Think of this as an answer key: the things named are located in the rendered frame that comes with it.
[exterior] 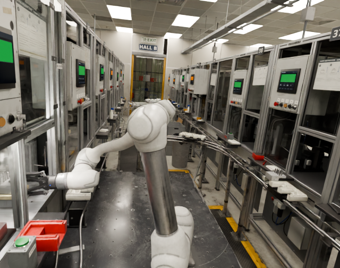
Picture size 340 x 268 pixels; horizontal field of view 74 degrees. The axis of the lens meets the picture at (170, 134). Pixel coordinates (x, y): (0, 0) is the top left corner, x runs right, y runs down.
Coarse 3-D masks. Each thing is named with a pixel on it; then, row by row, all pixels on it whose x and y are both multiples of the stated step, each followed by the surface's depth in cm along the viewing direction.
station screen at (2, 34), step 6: (0, 36) 71; (6, 36) 74; (12, 36) 78; (12, 42) 78; (12, 48) 78; (12, 54) 78; (0, 66) 72; (6, 66) 75; (12, 66) 78; (0, 72) 72; (6, 72) 75; (12, 72) 79; (0, 78) 72; (6, 78) 75; (12, 78) 79
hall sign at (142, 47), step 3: (141, 45) 879; (144, 45) 880; (147, 45) 882; (150, 45) 883; (153, 45) 885; (156, 45) 886; (141, 48) 881; (144, 48) 883; (147, 48) 884; (150, 48) 886; (153, 48) 887; (156, 48) 889; (153, 51) 890; (156, 51) 891
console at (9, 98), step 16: (0, 0) 74; (0, 16) 74; (16, 48) 85; (16, 64) 85; (16, 80) 86; (0, 96) 76; (16, 96) 87; (0, 112) 77; (16, 112) 87; (0, 128) 77; (16, 128) 88
